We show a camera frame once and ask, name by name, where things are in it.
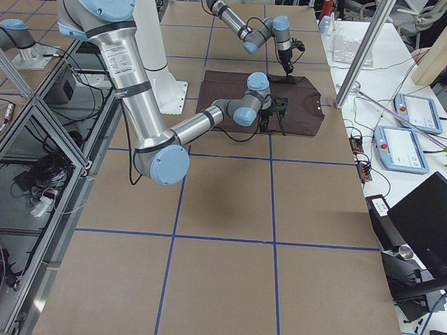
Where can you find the silver foil bag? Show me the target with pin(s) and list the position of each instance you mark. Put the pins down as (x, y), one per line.
(344, 47)

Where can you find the silver metal cup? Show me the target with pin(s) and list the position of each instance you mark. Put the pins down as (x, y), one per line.
(403, 252)

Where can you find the orange black connector board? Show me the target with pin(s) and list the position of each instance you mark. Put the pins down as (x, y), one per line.
(356, 144)

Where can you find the teach pendant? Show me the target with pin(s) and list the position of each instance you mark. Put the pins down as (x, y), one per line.
(399, 150)
(419, 111)

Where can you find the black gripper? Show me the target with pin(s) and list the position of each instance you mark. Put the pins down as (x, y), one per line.
(284, 56)
(267, 114)

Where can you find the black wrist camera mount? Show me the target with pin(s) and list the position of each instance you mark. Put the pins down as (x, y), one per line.
(280, 106)
(298, 44)

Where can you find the aluminium frame post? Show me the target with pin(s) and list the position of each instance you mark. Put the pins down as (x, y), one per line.
(371, 34)

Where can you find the near teach pendant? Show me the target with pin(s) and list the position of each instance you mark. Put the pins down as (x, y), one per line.
(399, 150)

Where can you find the far teach pendant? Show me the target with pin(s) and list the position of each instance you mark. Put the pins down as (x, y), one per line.
(419, 111)

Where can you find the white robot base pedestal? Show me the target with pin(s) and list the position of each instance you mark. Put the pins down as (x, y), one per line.
(170, 93)

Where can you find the white power strip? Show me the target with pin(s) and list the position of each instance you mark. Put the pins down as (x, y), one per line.
(42, 206)

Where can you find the black monitor stand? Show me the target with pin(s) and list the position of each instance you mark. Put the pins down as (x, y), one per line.
(414, 290)

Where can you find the black laptop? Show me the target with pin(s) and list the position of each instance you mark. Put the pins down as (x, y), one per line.
(420, 218)

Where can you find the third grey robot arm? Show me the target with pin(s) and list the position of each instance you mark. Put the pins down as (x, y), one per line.
(32, 56)

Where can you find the black box with label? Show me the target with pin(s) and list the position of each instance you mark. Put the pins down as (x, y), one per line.
(383, 227)

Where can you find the wooden beam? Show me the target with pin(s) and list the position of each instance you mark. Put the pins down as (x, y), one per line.
(432, 63)

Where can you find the dark brown t-shirt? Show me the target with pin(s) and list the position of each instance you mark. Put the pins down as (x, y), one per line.
(303, 116)

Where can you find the aluminium frame rack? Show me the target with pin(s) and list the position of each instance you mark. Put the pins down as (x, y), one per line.
(54, 148)

